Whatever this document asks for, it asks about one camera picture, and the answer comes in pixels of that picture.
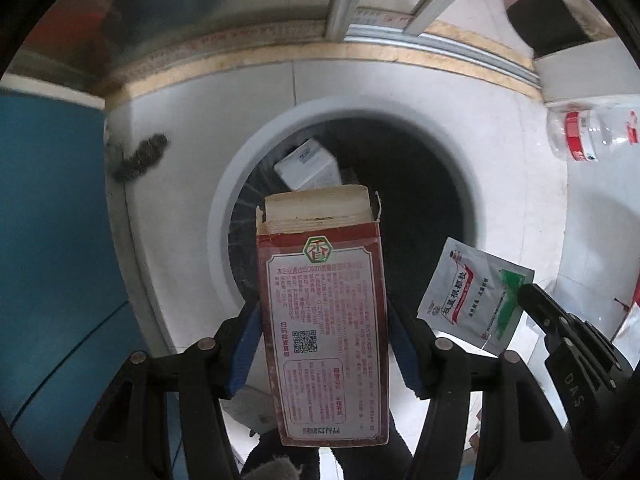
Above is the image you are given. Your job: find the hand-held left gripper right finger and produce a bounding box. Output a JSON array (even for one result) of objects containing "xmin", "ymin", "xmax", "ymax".
[{"xmin": 386, "ymin": 304, "xmax": 587, "ymax": 480}]

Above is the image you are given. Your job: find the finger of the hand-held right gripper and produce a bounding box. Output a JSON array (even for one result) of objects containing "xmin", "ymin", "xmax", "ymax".
[{"xmin": 518, "ymin": 283, "xmax": 572, "ymax": 347}]

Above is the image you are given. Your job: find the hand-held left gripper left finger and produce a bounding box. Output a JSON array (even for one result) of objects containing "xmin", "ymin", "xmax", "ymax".
[{"xmin": 60, "ymin": 300, "xmax": 264, "ymax": 480}]

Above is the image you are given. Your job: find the white green sachet packet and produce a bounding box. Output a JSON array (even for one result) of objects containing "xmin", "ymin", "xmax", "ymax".
[{"xmin": 417, "ymin": 237, "xmax": 535, "ymax": 356}]

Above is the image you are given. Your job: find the red printed carton box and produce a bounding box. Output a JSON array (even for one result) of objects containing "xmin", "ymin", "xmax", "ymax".
[{"xmin": 255, "ymin": 185, "xmax": 391, "ymax": 447}]

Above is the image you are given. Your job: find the round white trash bin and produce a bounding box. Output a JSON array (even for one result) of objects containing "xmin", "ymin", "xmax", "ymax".
[{"xmin": 207, "ymin": 97, "xmax": 507, "ymax": 397}]

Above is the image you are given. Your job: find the black fuzzy slipper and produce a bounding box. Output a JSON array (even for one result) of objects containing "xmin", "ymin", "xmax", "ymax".
[
  {"xmin": 240, "ymin": 429, "xmax": 322, "ymax": 480},
  {"xmin": 332, "ymin": 400, "xmax": 417, "ymax": 480}
]

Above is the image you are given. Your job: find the clear red-label plastic bottle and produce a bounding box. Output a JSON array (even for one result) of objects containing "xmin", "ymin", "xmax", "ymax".
[{"xmin": 546, "ymin": 101, "xmax": 640, "ymax": 164}]

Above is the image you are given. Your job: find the white carton box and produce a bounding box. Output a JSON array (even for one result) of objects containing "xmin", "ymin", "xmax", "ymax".
[{"xmin": 273, "ymin": 138, "xmax": 344, "ymax": 192}]

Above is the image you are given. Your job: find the blue panel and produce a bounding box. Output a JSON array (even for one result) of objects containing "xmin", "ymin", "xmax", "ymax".
[{"xmin": 0, "ymin": 87, "xmax": 166, "ymax": 480}]

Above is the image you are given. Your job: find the aluminium sliding door frame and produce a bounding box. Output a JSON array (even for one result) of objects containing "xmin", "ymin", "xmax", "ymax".
[{"xmin": 324, "ymin": 0, "xmax": 542, "ymax": 87}]

